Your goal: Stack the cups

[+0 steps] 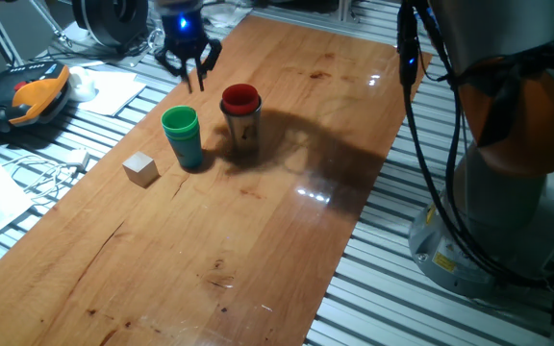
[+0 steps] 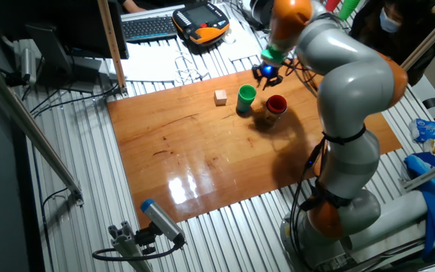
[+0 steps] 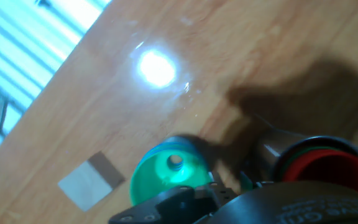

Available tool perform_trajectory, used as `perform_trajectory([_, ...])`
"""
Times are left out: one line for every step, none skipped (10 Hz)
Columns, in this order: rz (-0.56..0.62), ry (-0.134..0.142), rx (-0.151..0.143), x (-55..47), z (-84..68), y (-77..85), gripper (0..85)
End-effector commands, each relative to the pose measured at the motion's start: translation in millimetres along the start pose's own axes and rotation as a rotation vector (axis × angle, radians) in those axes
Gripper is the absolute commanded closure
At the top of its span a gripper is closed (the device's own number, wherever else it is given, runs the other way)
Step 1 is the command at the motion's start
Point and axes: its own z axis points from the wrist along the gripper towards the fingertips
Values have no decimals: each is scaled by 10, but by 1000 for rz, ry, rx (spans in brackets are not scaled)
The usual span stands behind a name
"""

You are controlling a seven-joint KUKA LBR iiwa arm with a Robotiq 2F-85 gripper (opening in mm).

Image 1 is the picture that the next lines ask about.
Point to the white blank paper sheet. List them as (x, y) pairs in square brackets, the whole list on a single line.
[(113, 91)]

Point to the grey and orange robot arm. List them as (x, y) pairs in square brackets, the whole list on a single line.
[(522, 144)]

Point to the white round device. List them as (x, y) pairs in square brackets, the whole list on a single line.
[(82, 84)]

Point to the orange and black teach pendant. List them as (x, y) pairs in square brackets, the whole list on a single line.
[(36, 96)]

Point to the stainless steel cup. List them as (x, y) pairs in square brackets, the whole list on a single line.
[(243, 137)]

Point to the light wooden cube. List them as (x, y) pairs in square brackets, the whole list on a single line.
[(140, 168)]

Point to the black filament spool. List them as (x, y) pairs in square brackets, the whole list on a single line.
[(113, 21)]

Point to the varnished wooden board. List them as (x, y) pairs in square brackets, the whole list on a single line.
[(161, 264)]

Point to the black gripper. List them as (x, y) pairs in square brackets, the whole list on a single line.
[(183, 31)]

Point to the white crumpled tissue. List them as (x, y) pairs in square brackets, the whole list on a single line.
[(229, 14)]

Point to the red plastic cup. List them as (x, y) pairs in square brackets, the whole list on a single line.
[(241, 98)]

